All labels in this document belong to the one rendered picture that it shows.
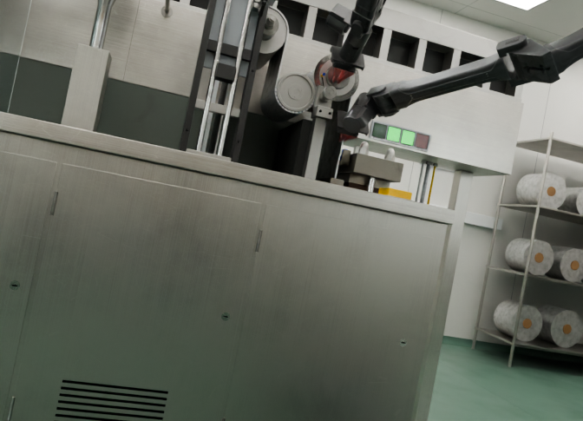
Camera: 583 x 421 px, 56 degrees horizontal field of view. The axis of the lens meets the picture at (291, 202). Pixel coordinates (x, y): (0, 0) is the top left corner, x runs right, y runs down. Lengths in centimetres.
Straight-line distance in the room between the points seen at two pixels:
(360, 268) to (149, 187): 58
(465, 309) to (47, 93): 402
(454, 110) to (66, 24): 145
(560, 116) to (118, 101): 441
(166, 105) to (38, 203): 74
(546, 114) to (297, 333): 439
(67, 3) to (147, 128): 48
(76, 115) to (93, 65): 15
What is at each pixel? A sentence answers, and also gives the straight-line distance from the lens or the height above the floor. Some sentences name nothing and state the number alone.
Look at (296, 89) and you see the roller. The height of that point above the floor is 118.
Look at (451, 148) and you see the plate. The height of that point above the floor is 119.
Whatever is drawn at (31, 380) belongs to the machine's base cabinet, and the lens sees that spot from 147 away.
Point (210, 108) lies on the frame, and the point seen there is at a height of 105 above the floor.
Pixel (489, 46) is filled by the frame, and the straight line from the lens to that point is 245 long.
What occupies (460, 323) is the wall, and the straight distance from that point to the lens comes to 515.
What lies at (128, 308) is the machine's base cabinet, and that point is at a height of 50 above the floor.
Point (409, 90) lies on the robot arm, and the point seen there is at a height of 119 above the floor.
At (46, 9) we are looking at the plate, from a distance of 209.
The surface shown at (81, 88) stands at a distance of 174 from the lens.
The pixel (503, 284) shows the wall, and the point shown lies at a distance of 532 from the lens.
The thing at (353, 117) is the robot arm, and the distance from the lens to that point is 156.
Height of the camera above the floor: 79
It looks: 2 degrees up
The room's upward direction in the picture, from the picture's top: 11 degrees clockwise
